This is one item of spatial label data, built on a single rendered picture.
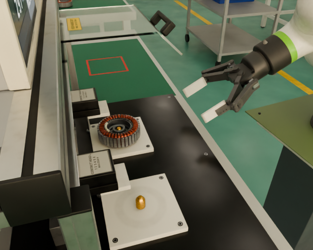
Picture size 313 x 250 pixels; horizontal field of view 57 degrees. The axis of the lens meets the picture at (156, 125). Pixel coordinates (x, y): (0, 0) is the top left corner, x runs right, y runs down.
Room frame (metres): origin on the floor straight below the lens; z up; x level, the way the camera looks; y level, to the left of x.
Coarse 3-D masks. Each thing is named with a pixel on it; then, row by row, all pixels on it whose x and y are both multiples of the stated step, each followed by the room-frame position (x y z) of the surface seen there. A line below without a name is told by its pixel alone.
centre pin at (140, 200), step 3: (141, 195) 0.39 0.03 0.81; (138, 198) 0.38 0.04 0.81; (141, 198) 0.38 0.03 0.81; (144, 198) 0.38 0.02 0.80; (138, 201) 0.38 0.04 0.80; (141, 201) 0.38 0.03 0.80; (144, 201) 0.38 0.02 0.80; (138, 204) 0.37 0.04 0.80; (141, 204) 0.37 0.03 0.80; (144, 204) 0.38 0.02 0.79; (138, 207) 0.37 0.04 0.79; (141, 207) 0.37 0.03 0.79; (144, 207) 0.38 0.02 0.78
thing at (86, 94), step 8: (88, 88) 0.63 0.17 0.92; (80, 96) 0.59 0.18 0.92; (88, 96) 0.59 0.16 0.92; (96, 96) 0.59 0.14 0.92; (80, 104) 0.56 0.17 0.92; (88, 104) 0.57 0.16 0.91; (96, 104) 0.57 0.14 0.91; (104, 104) 0.62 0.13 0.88; (80, 112) 0.56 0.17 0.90; (88, 112) 0.56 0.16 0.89; (96, 112) 0.57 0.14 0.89; (104, 112) 0.58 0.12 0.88
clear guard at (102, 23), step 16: (64, 16) 0.72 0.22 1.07; (80, 16) 0.72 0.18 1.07; (96, 16) 0.72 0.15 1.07; (112, 16) 0.72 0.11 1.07; (128, 16) 0.72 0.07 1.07; (144, 16) 0.72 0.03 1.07; (64, 32) 0.60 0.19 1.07; (80, 32) 0.60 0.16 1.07; (96, 32) 0.60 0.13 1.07; (112, 32) 0.60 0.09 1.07; (128, 32) 0.60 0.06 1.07; (144, 32) 0.60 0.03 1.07; (160, 32) 0.64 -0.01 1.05; (176, 48) 0.62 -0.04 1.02
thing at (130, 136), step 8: (104, 120) 0.64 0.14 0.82; (112, 120) 0.64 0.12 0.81; (120, 120) 0.65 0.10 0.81; (128, 120) 0.64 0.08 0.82; (136, 120) 0.64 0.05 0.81; (104, 128) 0.60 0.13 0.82; (112, 128) 0.63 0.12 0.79; (128, 128) 0.63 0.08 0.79; (136, 128) 0.60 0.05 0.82; (104, 136) 0.57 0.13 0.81; (112, 136) 0.57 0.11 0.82; (120, 136) 0.57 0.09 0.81; (128, 136) 0.57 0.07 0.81; (136, 136) 0.59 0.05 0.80; (104, 144) 0.57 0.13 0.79; (112, 144) 0.56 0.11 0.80; (120, 144) 0.56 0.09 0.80; (128, 144) 0.57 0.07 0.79
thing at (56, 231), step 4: (52, 220) 0.32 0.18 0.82; (56, 220) 0.32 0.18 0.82; (52, 224) 0.31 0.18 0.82; (56, 224) 0.31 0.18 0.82; (52, 228) 0.30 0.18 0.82; (56, 228) 0.30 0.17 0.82; (60, 228) 0.30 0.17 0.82; (52, 232) 0.30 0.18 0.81; (56, 232) 0.30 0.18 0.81; (60, 232) 0.30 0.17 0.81; (52, 236) 0.30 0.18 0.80; (56, 236) 0.30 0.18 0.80; (60, 236) 0.30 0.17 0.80; (56, 240) 0.30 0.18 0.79; (60, 240) 0.30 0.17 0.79; (56, 244) 0.30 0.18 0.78; (60, 244) 0.30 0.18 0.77
